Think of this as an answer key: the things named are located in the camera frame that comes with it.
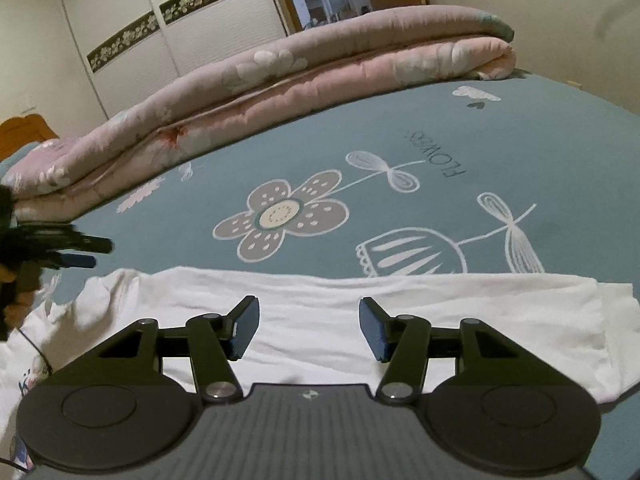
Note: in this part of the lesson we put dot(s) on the teal floral bed sheet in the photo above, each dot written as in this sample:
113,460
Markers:
450,210

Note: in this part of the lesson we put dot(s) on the pink floral quilt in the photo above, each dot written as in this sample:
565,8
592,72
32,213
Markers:
300,75

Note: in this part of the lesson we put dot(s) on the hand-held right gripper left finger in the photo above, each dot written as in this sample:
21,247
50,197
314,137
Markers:
245,330

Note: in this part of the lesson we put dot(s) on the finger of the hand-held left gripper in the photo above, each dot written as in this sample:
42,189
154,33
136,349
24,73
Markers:
75,241
75,261

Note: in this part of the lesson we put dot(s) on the wooden headboard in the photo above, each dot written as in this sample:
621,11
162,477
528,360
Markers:
20,135

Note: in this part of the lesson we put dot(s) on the white printed sweatshirt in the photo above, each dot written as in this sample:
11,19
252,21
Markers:
310,310

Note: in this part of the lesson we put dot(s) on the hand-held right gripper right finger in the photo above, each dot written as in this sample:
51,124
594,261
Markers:
374,332

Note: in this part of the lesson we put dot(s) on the white wardrobe with floral band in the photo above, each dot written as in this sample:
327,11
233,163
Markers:
210,35

